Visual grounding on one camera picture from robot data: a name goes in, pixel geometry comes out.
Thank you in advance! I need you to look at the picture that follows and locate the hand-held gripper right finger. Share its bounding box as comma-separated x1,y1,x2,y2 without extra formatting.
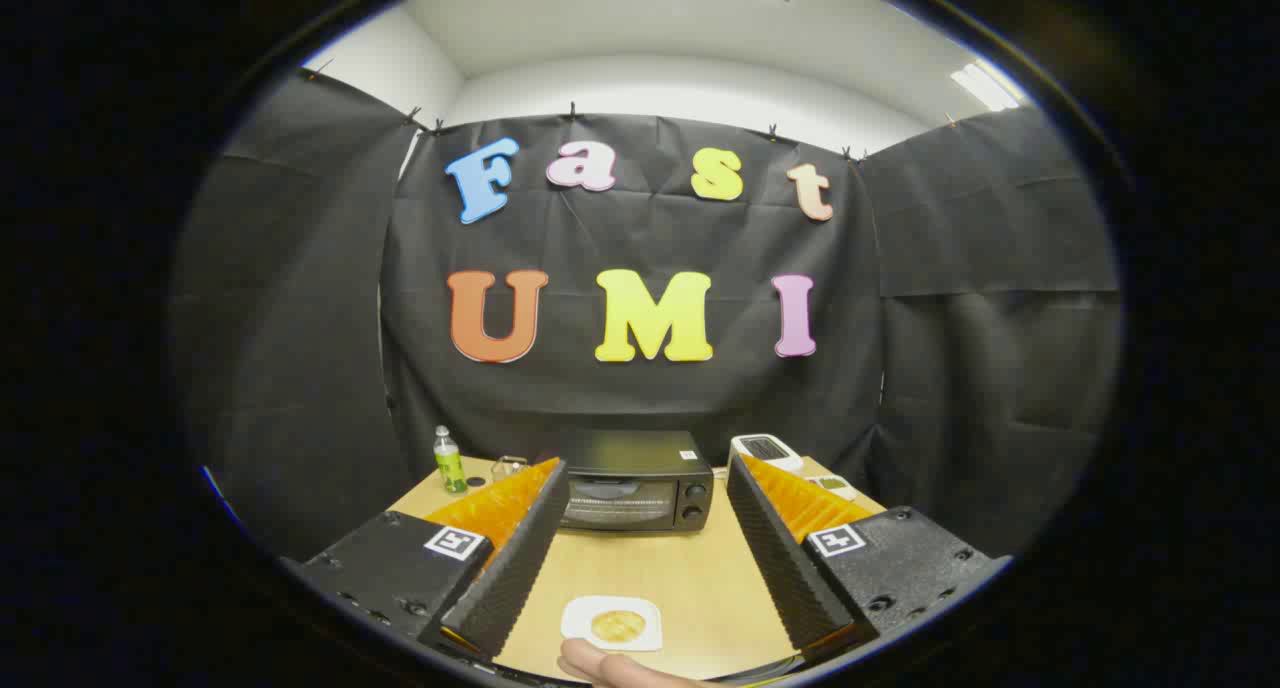
726,453,1011,664

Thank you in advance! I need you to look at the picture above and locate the white square plate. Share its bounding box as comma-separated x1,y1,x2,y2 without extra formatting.
560,595,664,653

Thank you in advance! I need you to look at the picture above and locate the golden round bread bun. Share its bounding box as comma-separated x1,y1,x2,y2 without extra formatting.
590,610,647,644

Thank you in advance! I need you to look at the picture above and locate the black toaster oven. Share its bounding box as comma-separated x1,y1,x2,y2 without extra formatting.
556,430,716,534

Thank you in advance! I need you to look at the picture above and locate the green drink bottle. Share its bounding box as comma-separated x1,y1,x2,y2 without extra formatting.
433,425,469,495

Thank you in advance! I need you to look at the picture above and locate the white pop-up toaster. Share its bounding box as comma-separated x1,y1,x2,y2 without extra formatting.
730,433,805,474

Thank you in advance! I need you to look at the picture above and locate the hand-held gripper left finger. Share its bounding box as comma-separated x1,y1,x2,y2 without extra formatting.
283,456,571,664

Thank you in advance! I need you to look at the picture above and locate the small ceiling light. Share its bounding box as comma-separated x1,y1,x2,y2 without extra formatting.
950,60,1023,112

